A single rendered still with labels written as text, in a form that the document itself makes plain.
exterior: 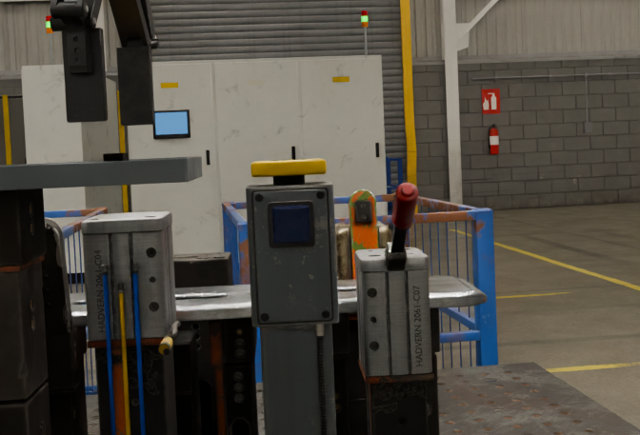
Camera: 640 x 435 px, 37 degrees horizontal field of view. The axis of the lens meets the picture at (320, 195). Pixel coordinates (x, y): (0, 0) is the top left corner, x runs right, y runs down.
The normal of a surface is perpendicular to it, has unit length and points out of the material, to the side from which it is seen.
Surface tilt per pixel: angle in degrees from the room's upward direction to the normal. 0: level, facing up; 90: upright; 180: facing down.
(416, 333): 90
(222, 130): 90
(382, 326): 90
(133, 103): 90
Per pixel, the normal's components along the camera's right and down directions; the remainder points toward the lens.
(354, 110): 0.14, 0.04
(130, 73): -0.09, 0.05
